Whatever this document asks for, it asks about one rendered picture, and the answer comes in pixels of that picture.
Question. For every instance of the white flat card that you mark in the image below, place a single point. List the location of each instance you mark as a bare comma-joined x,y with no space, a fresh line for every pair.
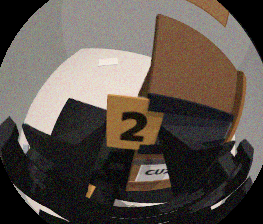
107,62

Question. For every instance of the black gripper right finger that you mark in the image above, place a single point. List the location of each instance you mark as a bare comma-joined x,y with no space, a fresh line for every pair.
187,160

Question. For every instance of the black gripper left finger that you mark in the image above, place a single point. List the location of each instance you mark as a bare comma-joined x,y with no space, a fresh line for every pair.
74,154

